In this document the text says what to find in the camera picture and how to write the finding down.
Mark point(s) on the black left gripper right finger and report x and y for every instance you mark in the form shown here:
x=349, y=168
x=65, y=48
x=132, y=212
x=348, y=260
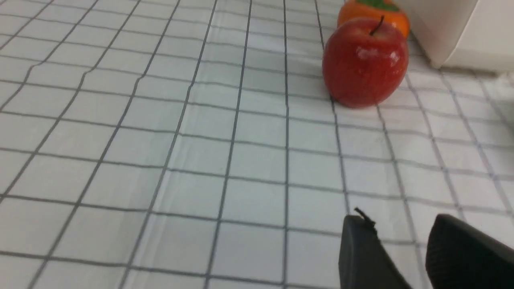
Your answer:
x=459, y=256

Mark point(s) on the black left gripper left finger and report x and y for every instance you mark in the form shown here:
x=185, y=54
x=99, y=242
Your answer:
x=363, y=261

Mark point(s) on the cream white toaster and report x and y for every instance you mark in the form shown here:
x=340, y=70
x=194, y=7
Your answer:
x=476, y=34

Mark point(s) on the red apple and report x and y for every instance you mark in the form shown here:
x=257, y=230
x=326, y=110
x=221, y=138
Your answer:
x=364, y=61

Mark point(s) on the white checkered tablecloth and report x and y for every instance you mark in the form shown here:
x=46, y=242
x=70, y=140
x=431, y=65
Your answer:
x=191, y=144

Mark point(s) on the orange persimmon with green leaf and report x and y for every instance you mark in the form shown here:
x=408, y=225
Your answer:
x=375, y=9

